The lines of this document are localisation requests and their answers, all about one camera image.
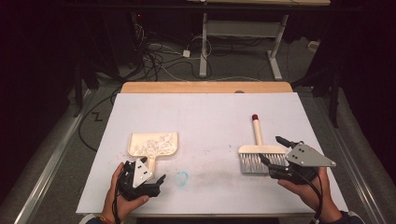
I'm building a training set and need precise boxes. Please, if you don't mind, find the aluminium rail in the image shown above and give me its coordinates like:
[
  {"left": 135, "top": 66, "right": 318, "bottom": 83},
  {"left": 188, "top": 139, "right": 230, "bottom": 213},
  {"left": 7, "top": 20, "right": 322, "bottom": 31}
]
[
  {"left": 0, "top": 89, "right": 96, "bottom": 224},
  {"left": 312, "top": 92, "right": 389, "bottom": 224}
]

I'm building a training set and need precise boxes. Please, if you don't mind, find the white table cover sheet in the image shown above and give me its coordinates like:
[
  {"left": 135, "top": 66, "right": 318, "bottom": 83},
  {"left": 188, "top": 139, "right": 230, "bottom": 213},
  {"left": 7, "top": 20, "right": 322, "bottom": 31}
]
[{"left": 76, "top": 92, "right": 349, "bottom": 217}]

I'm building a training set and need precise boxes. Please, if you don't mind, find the white floor cable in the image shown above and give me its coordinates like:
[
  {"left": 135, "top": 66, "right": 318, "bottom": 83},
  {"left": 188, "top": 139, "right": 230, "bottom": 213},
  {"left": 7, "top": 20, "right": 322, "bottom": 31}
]
[{"left": 148, "top": 42, "right": 262, "bottom": 83}]

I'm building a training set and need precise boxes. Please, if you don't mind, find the small white box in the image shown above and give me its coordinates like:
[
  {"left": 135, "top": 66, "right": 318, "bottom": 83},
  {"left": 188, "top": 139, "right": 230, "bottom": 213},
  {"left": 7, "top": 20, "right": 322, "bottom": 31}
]
[{"left": 307, "top": 39, "right": 320, "bottom": 53}]

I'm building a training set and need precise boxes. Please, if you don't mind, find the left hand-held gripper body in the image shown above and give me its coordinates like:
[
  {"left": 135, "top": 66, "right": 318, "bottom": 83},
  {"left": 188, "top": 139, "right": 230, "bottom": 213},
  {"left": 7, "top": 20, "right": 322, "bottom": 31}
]
[{"left": 117, "top": 158, "right": 163, "bottom": 202}]

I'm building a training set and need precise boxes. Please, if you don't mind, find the person's right hand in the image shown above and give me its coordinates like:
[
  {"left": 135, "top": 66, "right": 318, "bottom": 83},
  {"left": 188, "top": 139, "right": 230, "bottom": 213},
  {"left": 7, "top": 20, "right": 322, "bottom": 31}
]
[{"left": 277, "top": 167, "right": 344, "bottom": 223}]

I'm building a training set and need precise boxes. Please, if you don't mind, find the black floor cable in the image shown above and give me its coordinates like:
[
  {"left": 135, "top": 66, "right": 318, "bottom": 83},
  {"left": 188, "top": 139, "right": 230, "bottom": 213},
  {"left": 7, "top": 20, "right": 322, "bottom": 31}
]
[{"left": 78, "top": 89, "right": 122, "bottom": 153}]

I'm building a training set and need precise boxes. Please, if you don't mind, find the cream brush with red cap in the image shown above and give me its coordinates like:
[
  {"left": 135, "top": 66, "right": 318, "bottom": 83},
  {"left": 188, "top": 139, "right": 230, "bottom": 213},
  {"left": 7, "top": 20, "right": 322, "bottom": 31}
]
[{"left": 238, "top": 114, "right": 289, "bottom": 175}]

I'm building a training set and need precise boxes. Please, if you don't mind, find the person's left hand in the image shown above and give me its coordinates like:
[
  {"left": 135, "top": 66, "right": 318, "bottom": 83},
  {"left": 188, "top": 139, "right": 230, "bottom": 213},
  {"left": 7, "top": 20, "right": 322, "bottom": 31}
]
[{"left": 101, "top": 161, "right": 151, "bottom": 224}]

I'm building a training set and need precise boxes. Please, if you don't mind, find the white desk frame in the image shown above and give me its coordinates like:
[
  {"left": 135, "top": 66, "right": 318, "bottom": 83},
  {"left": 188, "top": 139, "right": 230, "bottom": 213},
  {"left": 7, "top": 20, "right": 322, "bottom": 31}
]
[{"left": 186, "top": 0, "right": 331, "bottom": 81}]

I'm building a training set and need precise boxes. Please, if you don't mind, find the left hand-held gripper black cable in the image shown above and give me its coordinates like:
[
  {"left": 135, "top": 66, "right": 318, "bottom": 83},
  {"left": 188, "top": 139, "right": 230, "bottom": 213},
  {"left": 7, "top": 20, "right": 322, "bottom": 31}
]
[{"left": 111, "top": 178, "right": 123, "bottom": 224}]

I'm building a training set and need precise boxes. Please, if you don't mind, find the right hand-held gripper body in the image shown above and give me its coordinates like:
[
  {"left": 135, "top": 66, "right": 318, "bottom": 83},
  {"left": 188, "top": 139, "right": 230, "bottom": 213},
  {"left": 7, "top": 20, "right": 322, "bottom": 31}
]
[{"left": 268, "top": 140, "right": 338, "bottom": 186}]

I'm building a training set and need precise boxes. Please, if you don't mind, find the hand-held gripper black cable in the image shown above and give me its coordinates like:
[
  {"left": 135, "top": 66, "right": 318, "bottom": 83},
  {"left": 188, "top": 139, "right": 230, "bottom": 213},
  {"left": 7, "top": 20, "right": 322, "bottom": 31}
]
[
  {"left": 295, "top": 172, "right": 325, "bottom": 224},
  {"left": 111, "top": 178, "right": 123, "bottom": 224}
]

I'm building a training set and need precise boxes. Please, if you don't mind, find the cream plastic dustpan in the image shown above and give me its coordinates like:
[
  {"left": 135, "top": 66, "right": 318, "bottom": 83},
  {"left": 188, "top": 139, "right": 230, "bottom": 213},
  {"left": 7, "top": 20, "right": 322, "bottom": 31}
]
[{"left": 127, "top": 132, "right": 179, "bottom": 179}]

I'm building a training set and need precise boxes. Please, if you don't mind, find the black metal stand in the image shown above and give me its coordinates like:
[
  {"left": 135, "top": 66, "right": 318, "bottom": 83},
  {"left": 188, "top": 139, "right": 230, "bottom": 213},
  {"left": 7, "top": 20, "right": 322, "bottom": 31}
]
[
  {"left": 290, "top": 62, "right": 343, "bottom": 129},
  {"left": 72, "top": 60, "right": 101, "bottom": 119}
]

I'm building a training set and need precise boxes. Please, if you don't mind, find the bundle of black cables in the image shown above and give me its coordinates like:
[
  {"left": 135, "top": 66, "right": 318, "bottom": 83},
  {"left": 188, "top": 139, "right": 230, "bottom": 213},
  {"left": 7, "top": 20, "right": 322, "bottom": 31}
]
[{"left": 130, "top": 22, "right": 214, "bottom": 82}]

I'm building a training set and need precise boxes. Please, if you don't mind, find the right hand-held gripper black cable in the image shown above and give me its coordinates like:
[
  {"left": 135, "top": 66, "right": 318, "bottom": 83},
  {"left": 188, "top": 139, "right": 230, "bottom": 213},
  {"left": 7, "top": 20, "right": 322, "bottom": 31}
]
[{"left": 295, "top": 172, "right": 325, "bottom": 224}]

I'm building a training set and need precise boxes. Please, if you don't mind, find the pile of white paper scraps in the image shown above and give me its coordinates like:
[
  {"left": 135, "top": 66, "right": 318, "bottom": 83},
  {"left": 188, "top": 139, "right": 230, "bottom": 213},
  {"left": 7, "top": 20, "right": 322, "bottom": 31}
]
[{"left": 135, "top": 133, "right": 176, "bottom": 155}]

